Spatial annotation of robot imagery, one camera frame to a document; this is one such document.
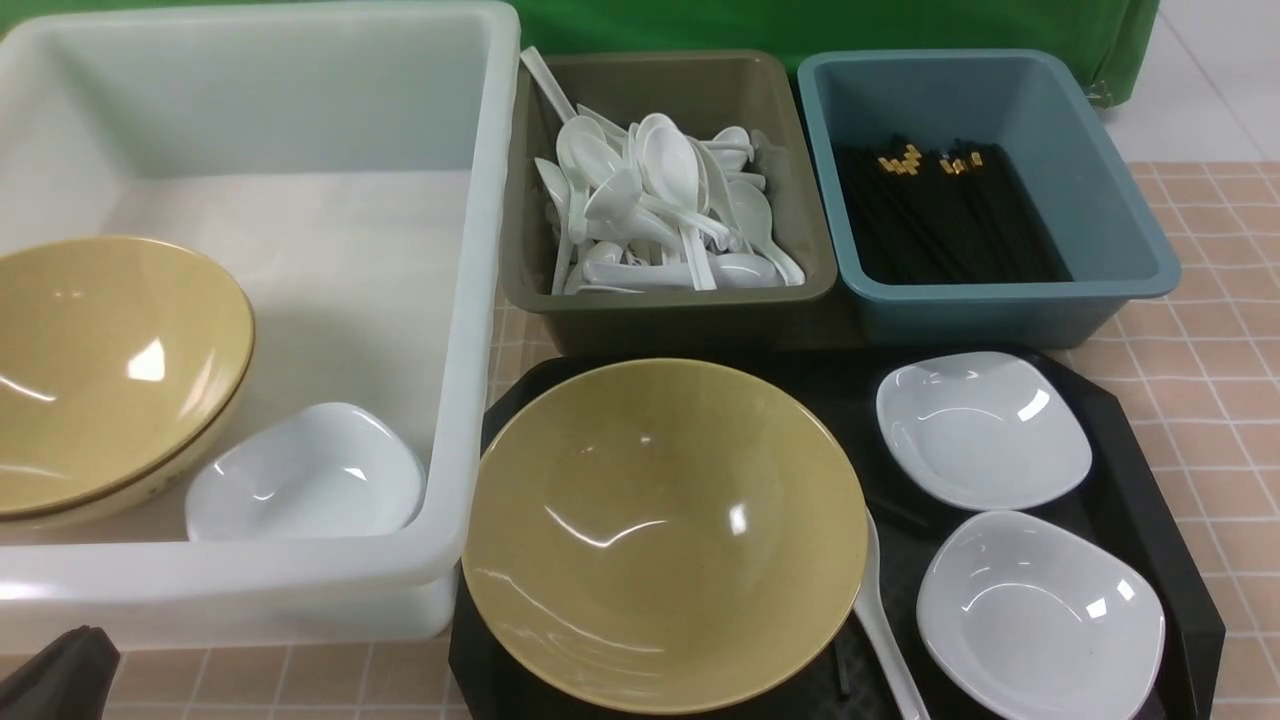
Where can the yellow bowl in tub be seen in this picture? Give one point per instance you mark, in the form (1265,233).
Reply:
(122,361)

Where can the pile of white spoons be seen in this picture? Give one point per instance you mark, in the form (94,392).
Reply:
(647,207)

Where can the blue plastic bin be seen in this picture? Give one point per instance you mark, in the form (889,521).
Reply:
(1027,102)

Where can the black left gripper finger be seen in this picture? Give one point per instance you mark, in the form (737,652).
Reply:
(70,679)

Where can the white dish in tub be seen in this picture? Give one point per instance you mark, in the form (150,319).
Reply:
(329,471)

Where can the white ceramic soup spoon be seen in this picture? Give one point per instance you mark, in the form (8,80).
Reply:
(869,610)

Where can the white square dish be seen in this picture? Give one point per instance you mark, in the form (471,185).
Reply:
(982,431)
(1034,622)

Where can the olive brown plastic bin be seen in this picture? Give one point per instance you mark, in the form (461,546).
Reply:
(702,92)

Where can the black chopstick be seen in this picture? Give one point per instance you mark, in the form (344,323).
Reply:
(893,512)

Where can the yellow noodle bowl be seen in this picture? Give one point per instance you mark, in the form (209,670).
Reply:
(665,536)

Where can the black plastic serving tray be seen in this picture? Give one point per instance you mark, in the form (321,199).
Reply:
(1119,507)

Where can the pile of black chopsticks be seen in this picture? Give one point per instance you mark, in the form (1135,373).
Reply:
(957,216)

